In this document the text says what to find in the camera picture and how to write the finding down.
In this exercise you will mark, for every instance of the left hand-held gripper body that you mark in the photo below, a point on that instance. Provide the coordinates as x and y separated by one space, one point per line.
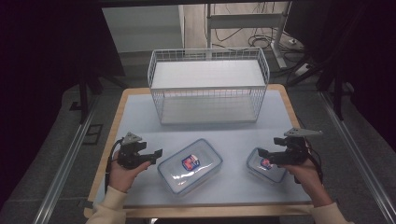
132 157

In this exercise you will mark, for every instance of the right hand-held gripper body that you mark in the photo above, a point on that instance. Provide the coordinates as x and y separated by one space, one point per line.
294 154

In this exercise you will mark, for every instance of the small clear lidded food container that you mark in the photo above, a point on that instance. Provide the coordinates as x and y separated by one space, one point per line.
264 172

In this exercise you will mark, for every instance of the large clear lidded food container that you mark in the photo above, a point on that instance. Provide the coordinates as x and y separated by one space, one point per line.
199 174

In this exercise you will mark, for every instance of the person's left hand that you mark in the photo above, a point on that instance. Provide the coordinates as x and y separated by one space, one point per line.
121 177

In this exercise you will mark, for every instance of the person's right hand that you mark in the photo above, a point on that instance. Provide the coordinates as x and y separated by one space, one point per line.
308 177

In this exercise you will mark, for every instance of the black floor plate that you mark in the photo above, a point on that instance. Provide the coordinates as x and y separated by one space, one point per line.
93 134

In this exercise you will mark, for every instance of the pale blue table mat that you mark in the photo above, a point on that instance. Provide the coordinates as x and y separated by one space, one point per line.
230 186

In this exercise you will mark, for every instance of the black stand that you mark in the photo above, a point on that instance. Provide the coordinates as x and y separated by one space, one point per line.
83 99
337 93

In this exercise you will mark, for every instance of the white power strip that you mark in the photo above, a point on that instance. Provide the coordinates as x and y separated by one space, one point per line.
301 70

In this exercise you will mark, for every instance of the white panel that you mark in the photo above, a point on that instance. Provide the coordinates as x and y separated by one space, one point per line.
141 29

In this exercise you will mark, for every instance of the aluminium rail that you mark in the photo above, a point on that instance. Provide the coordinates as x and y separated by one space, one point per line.
67 165
358 158

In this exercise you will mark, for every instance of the white metal stand frame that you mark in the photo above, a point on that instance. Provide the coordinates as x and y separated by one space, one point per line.
246 20

